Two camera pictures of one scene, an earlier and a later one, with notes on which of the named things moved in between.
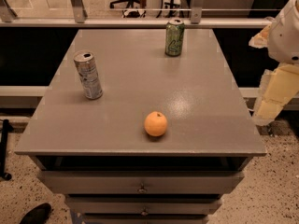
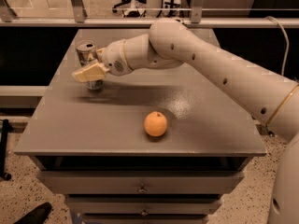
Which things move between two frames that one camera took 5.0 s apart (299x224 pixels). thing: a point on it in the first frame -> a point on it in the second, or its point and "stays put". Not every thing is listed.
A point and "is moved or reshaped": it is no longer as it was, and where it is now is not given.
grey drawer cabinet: [97, 153] stays put
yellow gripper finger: [261, 39] -> [101, 50]
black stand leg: [6, 129] stays put
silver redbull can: [87, 69] is moved or reshaped
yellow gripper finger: [277, 87] -> [93, 72]
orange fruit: [155, 123] stays put
